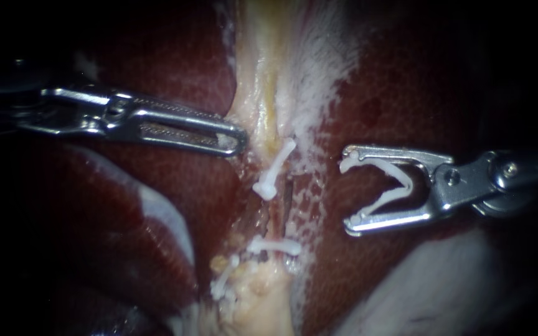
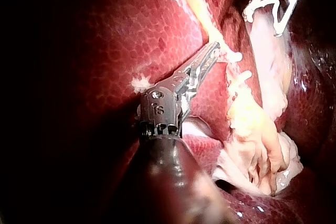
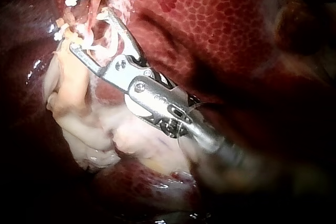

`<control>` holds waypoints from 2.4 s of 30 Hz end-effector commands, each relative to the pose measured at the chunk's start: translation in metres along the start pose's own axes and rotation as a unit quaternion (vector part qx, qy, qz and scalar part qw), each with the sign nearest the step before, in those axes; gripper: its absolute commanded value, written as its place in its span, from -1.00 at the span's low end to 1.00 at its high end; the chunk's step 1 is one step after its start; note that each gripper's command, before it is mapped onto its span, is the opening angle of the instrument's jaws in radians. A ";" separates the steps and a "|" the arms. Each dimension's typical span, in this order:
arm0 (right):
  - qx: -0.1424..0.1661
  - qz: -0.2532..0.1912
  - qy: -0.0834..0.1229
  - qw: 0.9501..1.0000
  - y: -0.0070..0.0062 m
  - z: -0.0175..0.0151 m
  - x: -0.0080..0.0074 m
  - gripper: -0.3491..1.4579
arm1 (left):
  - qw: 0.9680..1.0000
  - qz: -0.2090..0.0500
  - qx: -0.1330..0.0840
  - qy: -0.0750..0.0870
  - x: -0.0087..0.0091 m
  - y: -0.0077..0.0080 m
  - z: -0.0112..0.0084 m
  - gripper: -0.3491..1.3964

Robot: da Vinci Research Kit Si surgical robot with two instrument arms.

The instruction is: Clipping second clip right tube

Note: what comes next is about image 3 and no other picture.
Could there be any right arm instrument jaw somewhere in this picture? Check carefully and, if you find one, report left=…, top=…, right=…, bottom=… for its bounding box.
left=103, top=7, right=144, bottom=63
left=69, top=42, right=106, bottom=76

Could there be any right arm instrument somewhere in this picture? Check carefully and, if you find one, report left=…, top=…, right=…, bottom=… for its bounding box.
left=100, top=54, right=227, bottom=154

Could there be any dark red liver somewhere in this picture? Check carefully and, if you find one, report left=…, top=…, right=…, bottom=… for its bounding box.
left=0, top=0, right=336, bottom=224

